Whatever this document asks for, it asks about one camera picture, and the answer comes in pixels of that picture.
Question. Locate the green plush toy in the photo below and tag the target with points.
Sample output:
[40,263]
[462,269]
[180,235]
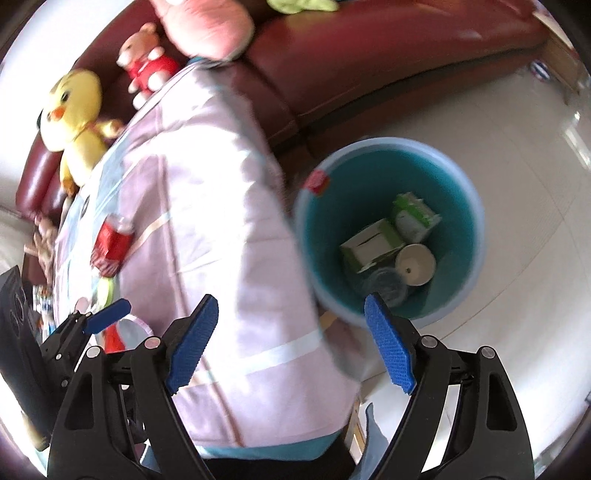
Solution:
[295,4]

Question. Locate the white round cup lid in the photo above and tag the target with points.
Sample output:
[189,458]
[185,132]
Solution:
[415,265]

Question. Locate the orange-red snack packet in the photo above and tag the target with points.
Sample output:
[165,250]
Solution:
[111,244]

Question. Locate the pink striped blanket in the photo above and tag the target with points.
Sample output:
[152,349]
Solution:
[198,207]

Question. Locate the small blue white object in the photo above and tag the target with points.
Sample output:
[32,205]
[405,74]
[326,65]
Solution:
[538,69]

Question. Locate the bear plush in red clothes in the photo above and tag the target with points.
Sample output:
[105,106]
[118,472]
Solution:
[147,69]

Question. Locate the clear plastic cup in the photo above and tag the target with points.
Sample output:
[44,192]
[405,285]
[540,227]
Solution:
[388,286]

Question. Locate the dark red leather sofa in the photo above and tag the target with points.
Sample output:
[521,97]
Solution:
[369,55]

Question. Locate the wooden table leg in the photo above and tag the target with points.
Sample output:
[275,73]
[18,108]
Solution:
[354,424]

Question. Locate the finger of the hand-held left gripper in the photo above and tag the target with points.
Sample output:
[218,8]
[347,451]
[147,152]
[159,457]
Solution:
[108,314]

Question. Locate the beige plush toy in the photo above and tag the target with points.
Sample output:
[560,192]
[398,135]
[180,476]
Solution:
[44,244]

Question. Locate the wooden cabinet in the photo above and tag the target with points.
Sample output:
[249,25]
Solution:
[561,60]

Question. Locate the pink carrot plush toy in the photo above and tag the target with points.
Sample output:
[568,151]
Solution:
[207,27]

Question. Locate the blue plastic bin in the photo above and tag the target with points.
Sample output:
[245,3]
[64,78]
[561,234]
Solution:
[369,170]

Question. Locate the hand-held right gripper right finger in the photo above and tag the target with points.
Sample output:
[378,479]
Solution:
[390,346]

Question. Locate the yellow duck plush toy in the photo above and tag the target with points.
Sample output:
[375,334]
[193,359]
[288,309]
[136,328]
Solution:
[74,106]

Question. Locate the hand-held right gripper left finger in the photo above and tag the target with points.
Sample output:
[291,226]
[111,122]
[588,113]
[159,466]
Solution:
[191,344]

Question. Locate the green white carton box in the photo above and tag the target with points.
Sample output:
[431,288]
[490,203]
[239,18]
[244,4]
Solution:
[369,247]
[415,217]

